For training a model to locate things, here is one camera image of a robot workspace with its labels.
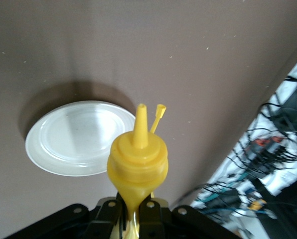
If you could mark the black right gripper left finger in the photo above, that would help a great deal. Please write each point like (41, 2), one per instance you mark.
(106, 219)

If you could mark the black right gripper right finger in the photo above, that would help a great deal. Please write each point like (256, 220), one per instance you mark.
(158, 221)

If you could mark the yellow squeeze bottle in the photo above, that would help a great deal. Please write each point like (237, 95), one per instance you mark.
(138, 161)

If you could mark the white round plate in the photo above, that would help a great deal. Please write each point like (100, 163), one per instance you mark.
(71, 139)

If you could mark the black power strip red switches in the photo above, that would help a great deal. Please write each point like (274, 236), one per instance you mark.
(269, 145)

